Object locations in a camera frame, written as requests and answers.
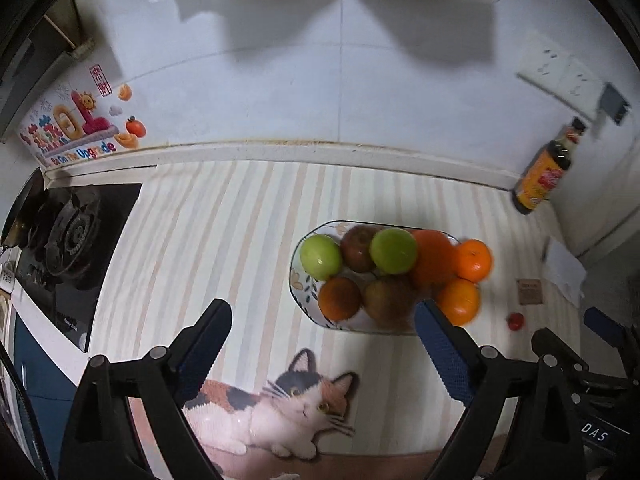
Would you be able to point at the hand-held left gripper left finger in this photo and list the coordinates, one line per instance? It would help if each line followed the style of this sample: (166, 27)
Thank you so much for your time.
(200, 355)

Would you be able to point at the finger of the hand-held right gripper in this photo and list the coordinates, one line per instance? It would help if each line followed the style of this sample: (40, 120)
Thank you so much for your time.
(602, 321)
(557, 350)

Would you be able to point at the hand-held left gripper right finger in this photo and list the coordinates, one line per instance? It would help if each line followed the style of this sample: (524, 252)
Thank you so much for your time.
(447, 355)

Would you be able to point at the small orange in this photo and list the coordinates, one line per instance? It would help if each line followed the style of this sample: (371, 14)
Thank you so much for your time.
(474, 260)
(460, 302)

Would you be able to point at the brownish red apple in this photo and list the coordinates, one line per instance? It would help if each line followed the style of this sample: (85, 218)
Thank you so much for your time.
(389, 301)

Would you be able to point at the large orange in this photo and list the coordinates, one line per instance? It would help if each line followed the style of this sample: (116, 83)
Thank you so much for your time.
(436, 259)

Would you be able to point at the green apple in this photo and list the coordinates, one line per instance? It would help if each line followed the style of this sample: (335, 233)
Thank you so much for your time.
(320, 256)
(393, 250)

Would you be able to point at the red-orange persimmon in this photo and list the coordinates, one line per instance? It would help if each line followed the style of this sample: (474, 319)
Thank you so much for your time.
(340, 299)

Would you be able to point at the oval floral ceramic plate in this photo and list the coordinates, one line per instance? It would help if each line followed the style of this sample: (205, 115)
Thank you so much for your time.
(306, 292)

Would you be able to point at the dark red apple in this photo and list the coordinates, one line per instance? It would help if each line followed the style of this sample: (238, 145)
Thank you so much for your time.
(359, 250)

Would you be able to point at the red cherry tomato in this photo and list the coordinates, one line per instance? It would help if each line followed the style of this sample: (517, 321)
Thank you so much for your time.
(516, 321)

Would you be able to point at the white crumpled paper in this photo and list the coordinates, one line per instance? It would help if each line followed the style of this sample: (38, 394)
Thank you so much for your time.
(565, 270)

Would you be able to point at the small brown card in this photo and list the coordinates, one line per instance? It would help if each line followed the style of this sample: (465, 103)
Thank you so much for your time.
(530, 291)

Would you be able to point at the striped cat-print tablecloth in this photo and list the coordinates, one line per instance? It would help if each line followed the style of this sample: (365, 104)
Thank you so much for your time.
(225, 240)

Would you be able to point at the blue kitchen cabinet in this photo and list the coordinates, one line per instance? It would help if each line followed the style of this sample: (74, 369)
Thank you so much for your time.
(45, 360)

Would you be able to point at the dark soy sauce bottle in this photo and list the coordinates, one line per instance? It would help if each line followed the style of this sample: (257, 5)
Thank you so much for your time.
(544, 175)

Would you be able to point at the black gas stove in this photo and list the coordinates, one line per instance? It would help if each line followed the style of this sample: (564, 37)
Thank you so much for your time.
(75, 245)

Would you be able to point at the black plug adapter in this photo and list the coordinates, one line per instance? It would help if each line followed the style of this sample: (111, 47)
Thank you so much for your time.
(612, 102)

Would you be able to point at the black frying pan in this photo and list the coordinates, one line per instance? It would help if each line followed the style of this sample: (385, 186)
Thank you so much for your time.
(20, 210)

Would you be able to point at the black range hood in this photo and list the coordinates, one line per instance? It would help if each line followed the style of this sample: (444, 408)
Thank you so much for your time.
(25, 75)

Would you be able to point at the colourful wall sticker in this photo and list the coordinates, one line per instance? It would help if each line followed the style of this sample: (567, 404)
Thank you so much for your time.
(80, 125)

